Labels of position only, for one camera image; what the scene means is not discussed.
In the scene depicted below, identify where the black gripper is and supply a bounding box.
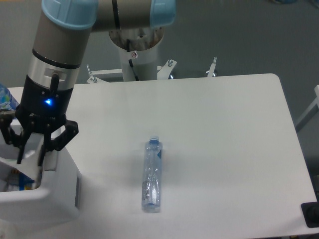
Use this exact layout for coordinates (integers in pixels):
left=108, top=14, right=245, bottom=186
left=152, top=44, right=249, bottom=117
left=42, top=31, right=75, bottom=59
left=0, top=73, right=79, bottom=166

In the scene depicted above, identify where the white trash can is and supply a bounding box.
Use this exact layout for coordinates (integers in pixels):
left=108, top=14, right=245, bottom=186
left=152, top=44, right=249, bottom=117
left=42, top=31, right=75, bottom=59
left=0, top=134, right=81, bottom=224

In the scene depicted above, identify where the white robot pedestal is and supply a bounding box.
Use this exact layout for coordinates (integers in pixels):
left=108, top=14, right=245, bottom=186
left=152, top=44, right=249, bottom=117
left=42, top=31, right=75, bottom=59
left=109, top=27, right=164, bottom=82

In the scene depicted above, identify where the clear plastic water bottle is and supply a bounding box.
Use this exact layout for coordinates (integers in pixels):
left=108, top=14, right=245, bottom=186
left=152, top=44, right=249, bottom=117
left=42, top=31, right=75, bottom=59
left=141, top=136, right=163, bottom=213

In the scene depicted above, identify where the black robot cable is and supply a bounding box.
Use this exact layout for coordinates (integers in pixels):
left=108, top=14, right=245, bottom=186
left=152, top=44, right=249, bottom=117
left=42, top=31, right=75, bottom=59
left=126, top=38, right=140, bottom=82

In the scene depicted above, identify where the white frame at right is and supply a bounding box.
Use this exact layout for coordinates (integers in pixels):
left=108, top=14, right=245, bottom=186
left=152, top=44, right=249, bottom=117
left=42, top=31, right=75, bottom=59
left=295, top=85, right=319, bottom=133

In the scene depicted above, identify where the black device at table edge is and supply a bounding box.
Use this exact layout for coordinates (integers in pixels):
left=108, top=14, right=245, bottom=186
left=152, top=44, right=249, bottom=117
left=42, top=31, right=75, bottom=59
left=301, top=202, right=319, bottom=228

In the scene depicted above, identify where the white pedestal base frame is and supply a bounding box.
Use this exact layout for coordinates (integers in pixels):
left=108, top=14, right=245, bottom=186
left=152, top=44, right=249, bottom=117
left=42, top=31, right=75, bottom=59
left=86, top=57, right=217, bottom=84

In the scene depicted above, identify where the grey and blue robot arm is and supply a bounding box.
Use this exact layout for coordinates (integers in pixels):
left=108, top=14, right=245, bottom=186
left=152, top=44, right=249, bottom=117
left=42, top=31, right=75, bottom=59
left=0, top=0, right=176, bottom=166

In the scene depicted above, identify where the blue labelled bottle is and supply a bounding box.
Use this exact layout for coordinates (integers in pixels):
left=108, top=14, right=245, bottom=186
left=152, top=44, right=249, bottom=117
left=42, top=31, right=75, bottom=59
left=0, top=84, right=19, bottom=111

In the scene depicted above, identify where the blue snack wrapper in bin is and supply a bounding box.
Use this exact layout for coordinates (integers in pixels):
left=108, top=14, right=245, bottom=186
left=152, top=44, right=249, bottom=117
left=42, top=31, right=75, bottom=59
left=6, top=169, right=35, bottom=192

